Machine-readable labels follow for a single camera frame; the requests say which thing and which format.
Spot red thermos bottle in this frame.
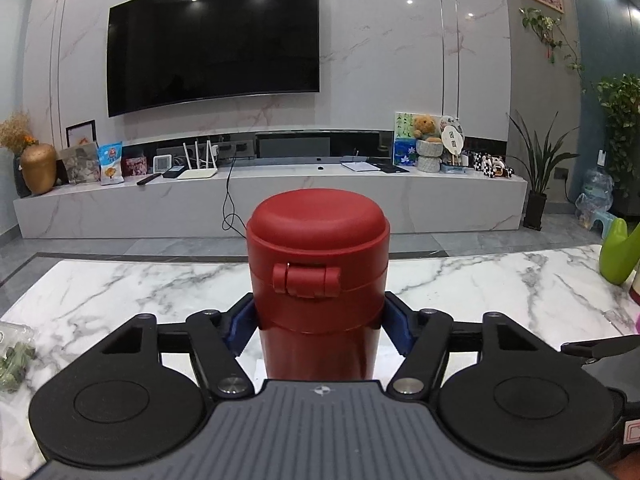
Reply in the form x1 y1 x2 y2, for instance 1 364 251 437
246 188 390 382

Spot green plastic object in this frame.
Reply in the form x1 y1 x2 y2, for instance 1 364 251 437
599 218 640 285

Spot clear water bottle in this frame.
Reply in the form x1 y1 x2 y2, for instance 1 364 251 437
575 166 614 230

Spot white marble tv cabinet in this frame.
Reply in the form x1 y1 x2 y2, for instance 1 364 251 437
12 156 530 240

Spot white wifi router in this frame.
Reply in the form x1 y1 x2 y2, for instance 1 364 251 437
177 140 218 180

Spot black remote control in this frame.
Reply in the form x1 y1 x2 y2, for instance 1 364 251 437
137 174 162 186

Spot small white clock display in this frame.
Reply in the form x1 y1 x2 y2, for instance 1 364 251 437
152 155 172 174

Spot cow pattern figurines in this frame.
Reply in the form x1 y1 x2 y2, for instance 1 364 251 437
472 152 514 179

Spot green blue painting card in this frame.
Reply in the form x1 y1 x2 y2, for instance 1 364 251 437
392 112 418 166

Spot potted green plant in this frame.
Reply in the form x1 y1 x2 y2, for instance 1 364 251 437
509 112 578 231

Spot plastic box of green vegetables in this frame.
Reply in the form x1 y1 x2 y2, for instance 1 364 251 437
0 322 36 393

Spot round white paper fan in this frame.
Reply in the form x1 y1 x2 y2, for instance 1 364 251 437
439 115 465 166

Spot teddy bear in pot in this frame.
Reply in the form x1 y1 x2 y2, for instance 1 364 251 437
413 114 444 174

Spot blue snack bag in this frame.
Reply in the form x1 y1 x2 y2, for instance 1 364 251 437
98 142 124 185

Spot grey photo card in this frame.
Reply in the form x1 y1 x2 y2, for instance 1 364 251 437
58 143 101 185

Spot black framed picture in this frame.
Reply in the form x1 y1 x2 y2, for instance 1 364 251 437
65 119 96 148

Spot gold round vase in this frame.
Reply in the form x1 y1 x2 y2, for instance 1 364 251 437
21 144 58 195

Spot black curved television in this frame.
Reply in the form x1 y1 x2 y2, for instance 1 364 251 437
106 0 320 117

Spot black power cable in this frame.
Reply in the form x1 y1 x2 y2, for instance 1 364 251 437
220 159 249 233

